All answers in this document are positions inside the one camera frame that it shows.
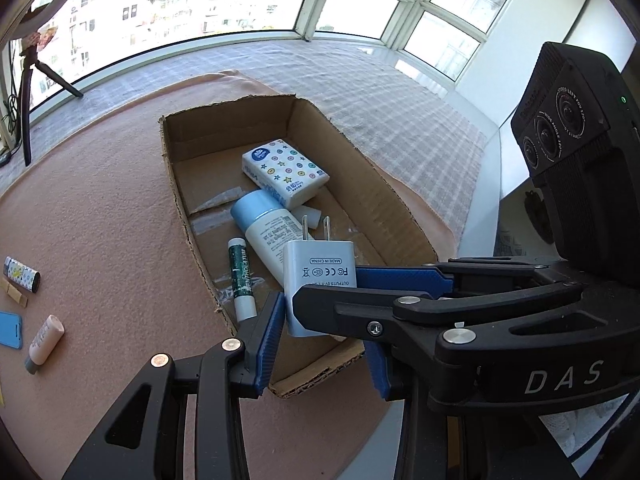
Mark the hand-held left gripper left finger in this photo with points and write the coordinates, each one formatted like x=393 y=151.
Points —
x=265 y=345

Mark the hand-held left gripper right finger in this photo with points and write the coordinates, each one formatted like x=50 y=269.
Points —
x=380 y=375

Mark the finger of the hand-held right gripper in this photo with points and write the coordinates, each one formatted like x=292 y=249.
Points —
x=400 y=280
x=350 y=312

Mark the white charger plug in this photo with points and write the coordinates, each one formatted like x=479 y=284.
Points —
x=315 y=265

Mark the green lip balm stick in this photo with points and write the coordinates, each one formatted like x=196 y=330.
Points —
x=242 y=280

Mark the small white cap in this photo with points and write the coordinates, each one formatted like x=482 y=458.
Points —
x=311 y=220

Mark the white lotion bottle blue cap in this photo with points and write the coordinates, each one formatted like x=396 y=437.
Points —
x=262 y=225

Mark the cardboard box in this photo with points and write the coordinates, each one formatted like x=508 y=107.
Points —
x=210 y=200

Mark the star print tissue pack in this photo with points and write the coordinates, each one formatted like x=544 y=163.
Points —
x=285 y=167

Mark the small pink cream tube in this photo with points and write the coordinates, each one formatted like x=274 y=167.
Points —
x=42 y=342

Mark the patterned lighter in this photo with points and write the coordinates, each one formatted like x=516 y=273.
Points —
x=22 y=274

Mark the wooden clothespin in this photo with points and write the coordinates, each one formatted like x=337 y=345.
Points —
x=15 y=294

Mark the blue card holder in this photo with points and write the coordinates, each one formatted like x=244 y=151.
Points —
x=10 y=330

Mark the checkered grey cloth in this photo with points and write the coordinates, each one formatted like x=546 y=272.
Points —
x=350 y=90

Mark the black tripod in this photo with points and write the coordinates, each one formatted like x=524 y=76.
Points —
x=25 y=90

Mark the crumpled candy wrapper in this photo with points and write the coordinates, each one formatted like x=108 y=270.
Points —
x=46 y=36

